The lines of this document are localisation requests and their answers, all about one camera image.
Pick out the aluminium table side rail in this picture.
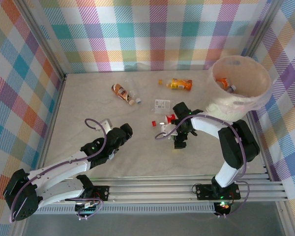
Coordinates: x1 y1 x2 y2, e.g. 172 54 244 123
36 73 67 170
244 112 273 182

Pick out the brown label plastic bottle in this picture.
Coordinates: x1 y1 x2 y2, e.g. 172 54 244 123
111 83 135 106

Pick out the clear bottle with blue cap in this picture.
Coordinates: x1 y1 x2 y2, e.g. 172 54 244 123
125 78 142 104

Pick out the red label plastic bottle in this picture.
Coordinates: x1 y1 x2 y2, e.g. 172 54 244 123
151 114 177 127

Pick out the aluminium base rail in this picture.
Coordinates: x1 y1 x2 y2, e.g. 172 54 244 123
17 174 289 205

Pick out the grey slotted cable duct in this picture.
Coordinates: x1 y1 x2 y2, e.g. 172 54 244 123
29 205 216 214

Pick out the white waste bin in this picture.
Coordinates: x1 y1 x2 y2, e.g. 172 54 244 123
204 55 272 122

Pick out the clear bottle with white label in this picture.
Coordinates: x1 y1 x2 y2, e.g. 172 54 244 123
150 99 176 115

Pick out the translucent pink bin liner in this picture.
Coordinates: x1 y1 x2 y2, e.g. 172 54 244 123
206 55 273 114

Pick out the yellow label plastic bottle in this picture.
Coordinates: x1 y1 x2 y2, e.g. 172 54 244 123
158 78 193 91

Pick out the large orange label bottle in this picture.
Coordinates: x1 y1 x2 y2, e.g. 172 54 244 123
215 78 229 90

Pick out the circuit board with wires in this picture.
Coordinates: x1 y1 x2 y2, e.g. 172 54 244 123
214 200 231 218
75 195 105 221

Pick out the aluminium frame post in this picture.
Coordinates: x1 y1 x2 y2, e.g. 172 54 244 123
16 0 67 81
240 0 283 57

